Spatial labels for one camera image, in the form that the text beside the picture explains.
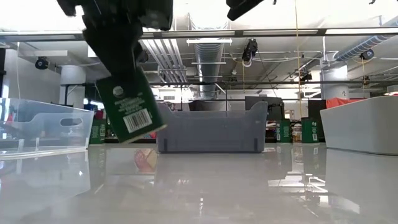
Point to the round silver ceiling duct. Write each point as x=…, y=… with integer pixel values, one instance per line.
x=209, y=68

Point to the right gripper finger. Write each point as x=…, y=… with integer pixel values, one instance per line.
x=242, y=7

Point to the clear plastic bin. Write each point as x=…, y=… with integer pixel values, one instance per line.
x=46, y=137

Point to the red cloth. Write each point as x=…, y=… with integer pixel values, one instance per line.
x=342, y=102

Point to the white ceiling light fixture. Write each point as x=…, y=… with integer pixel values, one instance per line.
x=208, y=40

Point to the white plastic bin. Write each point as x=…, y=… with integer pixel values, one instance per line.
x=363, y=127

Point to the dark grey plastic bin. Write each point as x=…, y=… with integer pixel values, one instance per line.
x=214, y=133

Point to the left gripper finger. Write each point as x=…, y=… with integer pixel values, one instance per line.
x=115, y=53

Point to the silver insulated ceiling duct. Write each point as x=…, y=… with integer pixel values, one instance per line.
x=363, y=46

